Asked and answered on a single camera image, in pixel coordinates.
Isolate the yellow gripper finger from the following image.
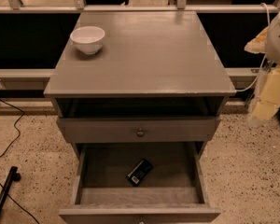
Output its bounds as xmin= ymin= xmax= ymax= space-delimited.
xmin=245 ymin=28 xmax=268 ymax=54
xmin=252 ymin=66 xmax=280 ymax=121

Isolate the dark blueberry rxbar wrapper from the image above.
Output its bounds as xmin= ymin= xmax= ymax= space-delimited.
xmin=127 ymin=159 xmax=153 ymax=187

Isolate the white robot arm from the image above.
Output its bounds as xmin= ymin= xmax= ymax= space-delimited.
xmin=245 ymin=11 xmax=280 ymax=121

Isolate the grey wooden drawer cabinet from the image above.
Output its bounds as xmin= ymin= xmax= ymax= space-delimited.
xmin=43 ymin=10 xmax=237 ymax=224

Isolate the closed grey top drawer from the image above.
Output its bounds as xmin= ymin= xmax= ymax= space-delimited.
xmin=57 ymin=117 xmax=220 ymax=144

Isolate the round brass drawer knob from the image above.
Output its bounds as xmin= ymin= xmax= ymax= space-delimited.
xmin=136 ymin=129 xmax=145 ymax=137

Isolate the open grey middle drawer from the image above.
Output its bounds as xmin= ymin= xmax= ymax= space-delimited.
xmin=60 ymin=143 xmax=220 ymax=224

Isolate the white ceramic bowl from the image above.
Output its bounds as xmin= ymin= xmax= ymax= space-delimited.
xmin=70 ymin=26 xmax=105 ymax=54

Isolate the black stand leg with wheel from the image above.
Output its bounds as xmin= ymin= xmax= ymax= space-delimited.
xmin=0 ymin=166 xmax=21 ymax=213

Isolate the white cable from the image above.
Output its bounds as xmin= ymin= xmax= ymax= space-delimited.
xmin=235 ymin=2 xmax=271 ymax=93

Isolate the aluminium frame rail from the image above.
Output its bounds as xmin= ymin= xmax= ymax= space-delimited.
xmin=0 ymin=0 xmax=280 ymax=13

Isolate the black floor cable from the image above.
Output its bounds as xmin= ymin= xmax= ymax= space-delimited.
xmin=0 ymin=97 xmax=26 ymax=159
xmin=0 ymin=171 xmax=41 ymax=224

